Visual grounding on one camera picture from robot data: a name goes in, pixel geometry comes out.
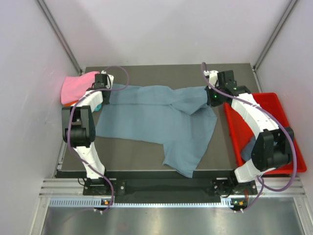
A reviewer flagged grey-blue polo shirt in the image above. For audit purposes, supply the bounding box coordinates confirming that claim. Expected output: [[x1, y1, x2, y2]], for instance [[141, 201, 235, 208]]
[[96, 84, 217, 178]]

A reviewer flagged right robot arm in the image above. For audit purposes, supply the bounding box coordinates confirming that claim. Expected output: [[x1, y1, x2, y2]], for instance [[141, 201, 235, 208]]
[[202, 70, 297, 194]]

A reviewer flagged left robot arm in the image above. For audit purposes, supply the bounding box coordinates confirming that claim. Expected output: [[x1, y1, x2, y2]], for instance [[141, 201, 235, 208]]
[[61, 71, 114, 194]]

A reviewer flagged folded teal t-shirt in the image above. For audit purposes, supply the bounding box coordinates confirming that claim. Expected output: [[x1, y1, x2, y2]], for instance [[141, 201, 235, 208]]
[[94, 104, 102, 112]]

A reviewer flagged folded pink t-shirt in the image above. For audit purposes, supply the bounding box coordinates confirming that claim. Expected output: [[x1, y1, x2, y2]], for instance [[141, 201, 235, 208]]
[[61, 71, 100, 105]]

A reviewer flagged folded orange t-shirt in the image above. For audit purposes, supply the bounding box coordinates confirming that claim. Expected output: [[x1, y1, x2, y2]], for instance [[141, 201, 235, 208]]
[[64, 100, 77, 107]]

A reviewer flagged red plastic bin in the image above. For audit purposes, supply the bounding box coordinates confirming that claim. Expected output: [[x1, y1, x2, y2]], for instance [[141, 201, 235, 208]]
[[224, 93, 307, 174]]

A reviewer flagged grey-blue shirt in bin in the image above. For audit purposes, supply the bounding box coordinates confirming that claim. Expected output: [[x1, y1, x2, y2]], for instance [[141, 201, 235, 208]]
[[241, 136, 256, 162]]

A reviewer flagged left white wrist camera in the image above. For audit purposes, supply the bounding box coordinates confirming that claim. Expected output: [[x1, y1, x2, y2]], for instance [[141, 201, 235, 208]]
[[100, 70, 114, 89]]

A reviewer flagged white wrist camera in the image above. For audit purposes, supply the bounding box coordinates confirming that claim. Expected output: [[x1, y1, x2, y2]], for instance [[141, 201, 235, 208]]
[[203, 70, 219, 89], [100, 70, 114, 89]]

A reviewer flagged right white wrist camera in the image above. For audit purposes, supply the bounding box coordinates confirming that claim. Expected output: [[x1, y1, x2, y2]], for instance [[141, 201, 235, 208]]
[[203, 70, 219, 89]]

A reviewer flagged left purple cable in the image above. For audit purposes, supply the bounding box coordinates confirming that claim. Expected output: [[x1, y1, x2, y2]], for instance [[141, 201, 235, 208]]
[[66, 65, 130, 213]]

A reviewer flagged purple cable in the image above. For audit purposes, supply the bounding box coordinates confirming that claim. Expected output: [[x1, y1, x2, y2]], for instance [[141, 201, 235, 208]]
[[201, 62, 298, 212], [66, 65, 130, 213]]

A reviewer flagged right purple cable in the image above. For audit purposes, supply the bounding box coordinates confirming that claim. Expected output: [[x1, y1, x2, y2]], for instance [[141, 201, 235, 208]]
[[201, 62, 298, 212]]

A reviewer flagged aluminium frame rail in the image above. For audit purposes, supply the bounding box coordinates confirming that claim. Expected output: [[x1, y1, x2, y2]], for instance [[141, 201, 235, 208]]
[[39, 177, 306, 197]]

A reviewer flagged grey slotted cable duct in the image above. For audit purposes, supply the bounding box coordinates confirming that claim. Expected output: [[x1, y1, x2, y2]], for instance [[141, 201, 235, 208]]
[[49, 198, 244, 208]]

